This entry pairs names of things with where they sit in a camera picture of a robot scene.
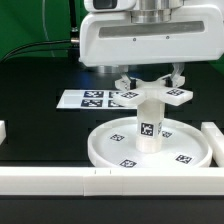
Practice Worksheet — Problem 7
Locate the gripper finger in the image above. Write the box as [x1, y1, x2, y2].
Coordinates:
[121, 73, 136, 91]
[170, 63, 184, 87]

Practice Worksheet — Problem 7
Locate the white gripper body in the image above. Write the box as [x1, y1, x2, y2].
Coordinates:
[80, 0, 224, 67]

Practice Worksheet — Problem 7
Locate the white cross-shaped table base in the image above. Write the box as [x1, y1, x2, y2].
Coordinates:
[113, 79, 193, 108]

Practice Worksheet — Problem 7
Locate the white round table top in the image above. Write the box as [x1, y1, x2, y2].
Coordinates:
[87, 117, 212, 168]

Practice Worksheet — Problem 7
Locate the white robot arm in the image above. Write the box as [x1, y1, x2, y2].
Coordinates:
[80, 0, 224, 87]

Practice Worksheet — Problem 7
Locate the white marker sheet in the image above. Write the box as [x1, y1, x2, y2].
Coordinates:
[56, 89, 138, 110]

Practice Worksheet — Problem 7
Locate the white left fence bar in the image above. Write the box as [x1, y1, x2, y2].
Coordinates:
[0, 120, 6, 145]

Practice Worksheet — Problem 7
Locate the white front fence bar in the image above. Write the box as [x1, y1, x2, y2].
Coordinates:
[0, 167, 224, 196]

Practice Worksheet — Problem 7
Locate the black vertical cable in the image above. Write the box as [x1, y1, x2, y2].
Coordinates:
[68, 0, 80, 39]

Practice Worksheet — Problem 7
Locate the thin white cable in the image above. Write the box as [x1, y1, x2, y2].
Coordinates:
[41, 0, 56, 58]

